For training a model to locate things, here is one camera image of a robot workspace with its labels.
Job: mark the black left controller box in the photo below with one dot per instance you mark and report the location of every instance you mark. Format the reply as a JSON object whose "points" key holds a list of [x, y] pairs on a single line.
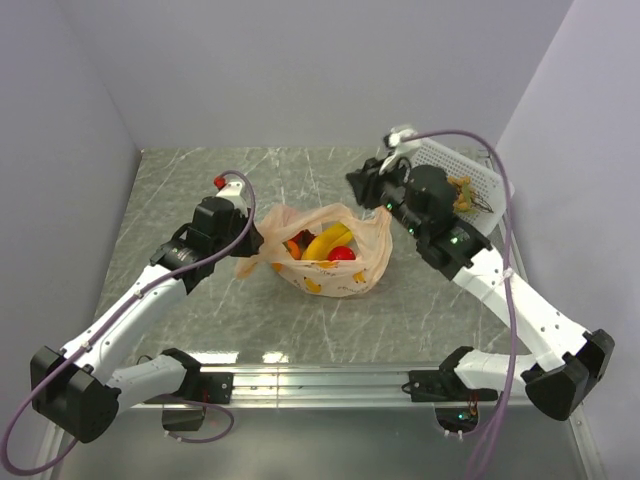
{"points": [[182, 418]]}

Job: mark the bunch of brown longans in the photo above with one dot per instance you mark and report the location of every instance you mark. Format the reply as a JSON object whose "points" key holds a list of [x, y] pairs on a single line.
{"points": [[468, 199]]}

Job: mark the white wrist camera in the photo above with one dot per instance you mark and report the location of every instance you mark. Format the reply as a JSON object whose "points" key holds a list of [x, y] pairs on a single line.
{"points": [[233, 191], [399, 144]]}

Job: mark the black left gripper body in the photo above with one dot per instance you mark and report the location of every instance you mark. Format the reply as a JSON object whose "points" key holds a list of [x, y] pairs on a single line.
{"points": [[239, 223]]}

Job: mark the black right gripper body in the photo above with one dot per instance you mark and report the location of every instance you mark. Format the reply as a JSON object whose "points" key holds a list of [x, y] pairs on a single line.
{"points": [[416, 217]]}

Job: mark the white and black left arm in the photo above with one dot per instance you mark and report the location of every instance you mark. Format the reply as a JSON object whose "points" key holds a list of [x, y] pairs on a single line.
{"points": [[81, 387]]}

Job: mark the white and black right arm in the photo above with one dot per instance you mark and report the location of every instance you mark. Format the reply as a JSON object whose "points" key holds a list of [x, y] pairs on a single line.
{"points": [[565, 360]]}

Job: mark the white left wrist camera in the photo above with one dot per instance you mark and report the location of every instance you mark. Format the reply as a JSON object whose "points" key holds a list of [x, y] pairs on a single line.
{"points": [[233, 191]]}

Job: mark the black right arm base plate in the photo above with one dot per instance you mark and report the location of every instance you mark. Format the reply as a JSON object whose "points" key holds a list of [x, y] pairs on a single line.
{"points": [[435, 386]]}

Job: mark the peach plastic bag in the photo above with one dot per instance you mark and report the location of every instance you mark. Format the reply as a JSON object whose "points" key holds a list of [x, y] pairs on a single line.
{"points": [[340, 278]]}

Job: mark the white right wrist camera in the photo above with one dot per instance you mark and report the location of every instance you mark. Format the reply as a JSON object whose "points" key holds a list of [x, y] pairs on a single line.
{"points": [[399, 144]]}

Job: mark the yellow banana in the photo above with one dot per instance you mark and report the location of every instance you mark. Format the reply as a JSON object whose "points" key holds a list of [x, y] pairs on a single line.
{"points": [[320, 247]]}

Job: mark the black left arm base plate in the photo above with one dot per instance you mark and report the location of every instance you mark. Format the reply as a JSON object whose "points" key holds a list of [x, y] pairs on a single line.
{"points": [[205, 387]]}

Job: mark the aluminium table edge rail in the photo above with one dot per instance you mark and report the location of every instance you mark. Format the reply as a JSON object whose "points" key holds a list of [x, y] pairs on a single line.
{"points": [[283, 386]]}

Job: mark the red fruit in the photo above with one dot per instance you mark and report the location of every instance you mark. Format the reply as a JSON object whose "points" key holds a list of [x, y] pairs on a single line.
{"points": [[341, 253]]}

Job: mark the right controller board with led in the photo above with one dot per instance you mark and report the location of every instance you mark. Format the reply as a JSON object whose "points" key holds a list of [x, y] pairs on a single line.
{"points": [[457, 420]]}

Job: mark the white perforated plastic basket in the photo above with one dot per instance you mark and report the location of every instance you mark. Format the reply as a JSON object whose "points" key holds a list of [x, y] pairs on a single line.
{"points": [[486, 181]]}

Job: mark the orange tangerine with leaf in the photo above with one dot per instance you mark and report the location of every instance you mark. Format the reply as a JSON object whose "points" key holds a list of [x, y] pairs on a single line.
{"points": [[293, 249]]}

